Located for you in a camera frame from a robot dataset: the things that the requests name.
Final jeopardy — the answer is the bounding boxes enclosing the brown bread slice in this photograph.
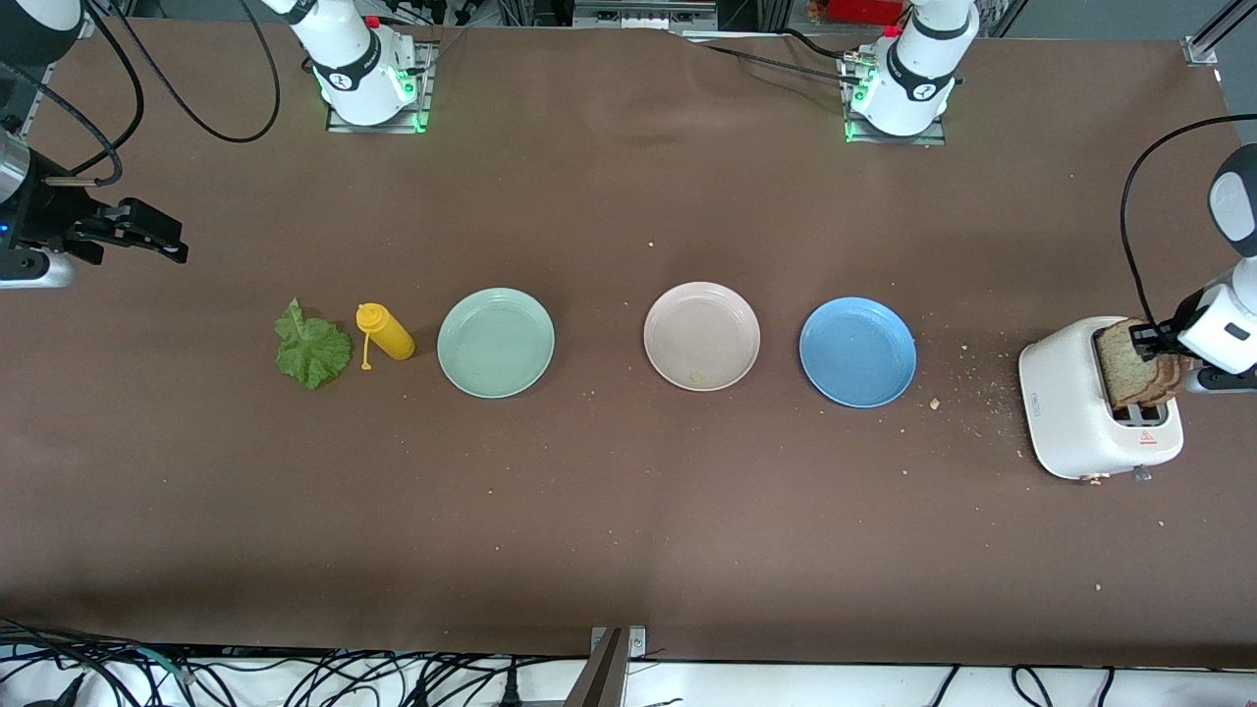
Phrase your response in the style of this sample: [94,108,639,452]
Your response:
[1094,318,1170,410]
[1147,352,1196,407]

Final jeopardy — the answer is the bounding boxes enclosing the green lettuce leaf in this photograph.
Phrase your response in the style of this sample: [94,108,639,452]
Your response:
[274,299,354,391]

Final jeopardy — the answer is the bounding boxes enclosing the yellow squeeze bottle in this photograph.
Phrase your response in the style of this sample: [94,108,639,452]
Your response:
[355,302,416,372]

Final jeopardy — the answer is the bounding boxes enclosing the blue plate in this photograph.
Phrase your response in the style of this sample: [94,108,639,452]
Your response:
[798,297,918,409]

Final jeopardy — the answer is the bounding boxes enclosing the mint green plate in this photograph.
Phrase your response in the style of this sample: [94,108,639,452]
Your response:
[437,287,557,400]

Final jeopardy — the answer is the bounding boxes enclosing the beige plate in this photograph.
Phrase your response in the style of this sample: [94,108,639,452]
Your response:
[643,281,762,393]

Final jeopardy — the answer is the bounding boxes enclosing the white toaster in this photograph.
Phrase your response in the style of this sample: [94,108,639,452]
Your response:
[1018,315,1185,484]

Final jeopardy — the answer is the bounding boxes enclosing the aluminium corner profile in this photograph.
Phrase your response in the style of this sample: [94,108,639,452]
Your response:
[1182,0,1257,68]

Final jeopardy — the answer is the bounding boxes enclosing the red background object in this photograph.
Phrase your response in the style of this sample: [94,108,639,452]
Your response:
[807,0,906,27]

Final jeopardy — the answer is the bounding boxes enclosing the grey metal background device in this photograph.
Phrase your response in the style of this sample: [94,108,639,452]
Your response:
[573,0,720,30]

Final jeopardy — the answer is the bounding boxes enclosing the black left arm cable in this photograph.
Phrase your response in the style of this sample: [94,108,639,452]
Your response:
[1120,114,1257,331]

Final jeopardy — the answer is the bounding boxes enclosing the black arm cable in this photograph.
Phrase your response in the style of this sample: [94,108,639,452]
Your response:
[0,0,284,188]
[1120,114,1257,331]

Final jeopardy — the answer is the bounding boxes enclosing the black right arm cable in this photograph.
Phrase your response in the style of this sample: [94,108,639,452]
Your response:
[0,0,284,188]

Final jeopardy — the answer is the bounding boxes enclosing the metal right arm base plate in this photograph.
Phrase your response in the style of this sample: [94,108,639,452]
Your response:
[325,41,435,135]

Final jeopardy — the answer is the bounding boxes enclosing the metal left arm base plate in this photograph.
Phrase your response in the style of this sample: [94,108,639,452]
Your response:
[843,51,948,147]

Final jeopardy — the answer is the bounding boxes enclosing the black cable on table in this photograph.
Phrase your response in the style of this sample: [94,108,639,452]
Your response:
[678,27,857,85]

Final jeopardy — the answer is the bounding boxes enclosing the tangled black floor cables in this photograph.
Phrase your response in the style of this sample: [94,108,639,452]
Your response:
[0,617,590,707]

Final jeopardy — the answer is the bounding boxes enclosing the metal table edge bracket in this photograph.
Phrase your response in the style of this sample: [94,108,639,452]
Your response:
[565,625,648,707]

